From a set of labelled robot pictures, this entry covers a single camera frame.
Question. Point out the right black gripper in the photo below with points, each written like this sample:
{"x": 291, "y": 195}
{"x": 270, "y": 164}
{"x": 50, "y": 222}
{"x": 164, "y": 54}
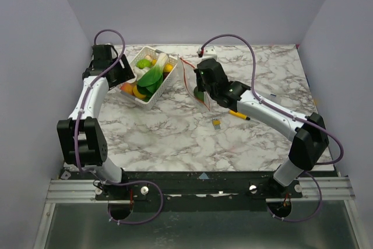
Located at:
{"x": 204, "y": 80}

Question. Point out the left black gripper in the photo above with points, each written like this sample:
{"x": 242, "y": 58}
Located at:
{"x": 126, "y": 74}

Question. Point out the dark green cucumber toy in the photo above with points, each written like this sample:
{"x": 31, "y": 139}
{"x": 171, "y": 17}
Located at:
{"x": 198, "y": 94}

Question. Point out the clear zip bag orange zipper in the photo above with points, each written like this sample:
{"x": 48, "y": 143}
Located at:
{"x": 187, "y": 76}

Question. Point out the white mushroom toy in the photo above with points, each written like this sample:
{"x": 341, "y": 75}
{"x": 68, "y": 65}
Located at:
{"x": 140, "y": 72}

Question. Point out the orange peach toy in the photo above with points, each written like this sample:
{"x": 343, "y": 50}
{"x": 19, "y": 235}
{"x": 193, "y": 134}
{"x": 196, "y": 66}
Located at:
{"x": 127, "y": 88}

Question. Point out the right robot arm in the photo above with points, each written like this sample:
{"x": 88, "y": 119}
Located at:
{"x": 306, "y": 133}

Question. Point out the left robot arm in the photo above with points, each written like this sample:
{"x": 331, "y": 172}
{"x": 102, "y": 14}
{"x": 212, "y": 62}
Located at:
{"x": 81, "y": 138}

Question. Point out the light green cabbage toy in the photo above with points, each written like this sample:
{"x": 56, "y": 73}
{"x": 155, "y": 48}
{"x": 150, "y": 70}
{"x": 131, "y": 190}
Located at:
{"x": 144, "y": 63}

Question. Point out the yellow screwdriver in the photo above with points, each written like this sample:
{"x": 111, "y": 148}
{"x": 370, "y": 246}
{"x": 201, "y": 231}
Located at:
{"x": 239, "y": 115}

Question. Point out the yellow lemon toy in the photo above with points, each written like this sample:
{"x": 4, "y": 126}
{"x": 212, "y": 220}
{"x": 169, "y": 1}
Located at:
{"x": 167, "y": 68}

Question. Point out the green bok choy toy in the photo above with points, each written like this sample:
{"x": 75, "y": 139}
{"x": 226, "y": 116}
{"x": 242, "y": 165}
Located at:
{"x": 149, "y": 83}

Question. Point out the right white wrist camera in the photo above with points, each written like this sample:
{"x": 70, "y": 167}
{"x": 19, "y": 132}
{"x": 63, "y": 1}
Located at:
{"x": 207, "y": 52}

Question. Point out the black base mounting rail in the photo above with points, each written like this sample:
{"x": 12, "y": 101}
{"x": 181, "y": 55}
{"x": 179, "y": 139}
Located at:
{"x": 182, "y": 191}

